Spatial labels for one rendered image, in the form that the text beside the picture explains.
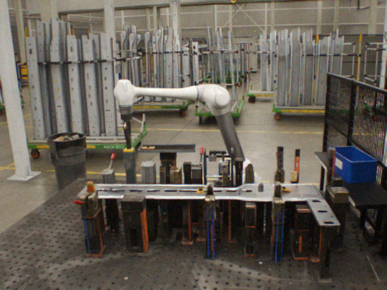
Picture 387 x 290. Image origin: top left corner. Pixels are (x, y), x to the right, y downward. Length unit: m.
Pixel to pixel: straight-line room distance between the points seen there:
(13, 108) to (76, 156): 1.29
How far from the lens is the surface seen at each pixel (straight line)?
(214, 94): 2.26
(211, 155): 2.21
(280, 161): 2.22
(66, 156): 4.77
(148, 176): 2.24
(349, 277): 2.01
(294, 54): 8.83
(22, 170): 5.79
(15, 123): 5.62
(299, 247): 2.04
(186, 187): 2.15
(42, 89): 6.78
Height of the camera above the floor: 1.82
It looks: 16 degrees down
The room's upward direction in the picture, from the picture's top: 2 degrees counter-clockwise
